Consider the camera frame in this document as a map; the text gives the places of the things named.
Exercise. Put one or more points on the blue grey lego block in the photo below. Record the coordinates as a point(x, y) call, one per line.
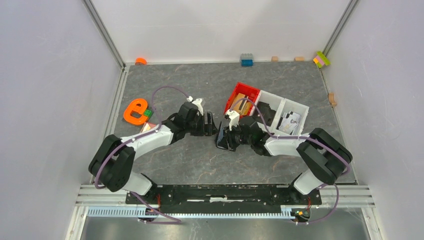
point(246, 60)

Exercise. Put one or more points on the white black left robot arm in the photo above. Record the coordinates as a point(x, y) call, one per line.
point(112, 165)

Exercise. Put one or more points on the white cards in bin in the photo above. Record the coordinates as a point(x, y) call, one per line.
point(289, 122)

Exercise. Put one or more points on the stack of gold credit cards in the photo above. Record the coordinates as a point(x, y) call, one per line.
point(240, 104)

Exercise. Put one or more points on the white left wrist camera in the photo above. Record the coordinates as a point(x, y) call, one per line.
point(199, 102)

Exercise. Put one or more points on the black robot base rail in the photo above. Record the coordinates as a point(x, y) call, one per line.
point(227, 198)

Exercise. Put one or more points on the red plastic bin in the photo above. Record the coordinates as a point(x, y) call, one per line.
point(251, 92)

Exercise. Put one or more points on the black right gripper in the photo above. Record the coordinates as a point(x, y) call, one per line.
point(232, 145)

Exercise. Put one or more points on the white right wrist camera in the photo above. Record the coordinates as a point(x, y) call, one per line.
point(233, 117)

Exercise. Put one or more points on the curved wooden arch block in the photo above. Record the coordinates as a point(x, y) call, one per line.
point(331, 99)

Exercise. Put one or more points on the green pink lego stack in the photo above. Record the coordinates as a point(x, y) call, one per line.
point(321, 60)

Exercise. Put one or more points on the pink wooden block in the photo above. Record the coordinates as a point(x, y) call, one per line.
point(147, 126)

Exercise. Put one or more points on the green lego brick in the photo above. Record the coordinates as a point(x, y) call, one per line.
point(148, 113)

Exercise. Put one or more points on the orange letter toy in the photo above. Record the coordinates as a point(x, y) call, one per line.
point(134, 113)

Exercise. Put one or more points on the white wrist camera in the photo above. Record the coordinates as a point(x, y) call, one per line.
point(199, 102)
point(233, 117)

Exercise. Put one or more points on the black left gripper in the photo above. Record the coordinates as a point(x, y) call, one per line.
point(209, 129)

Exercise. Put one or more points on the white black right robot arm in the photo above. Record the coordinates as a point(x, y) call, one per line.
point(326, 158)

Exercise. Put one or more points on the orange round toy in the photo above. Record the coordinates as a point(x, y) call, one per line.
point(140, 61)

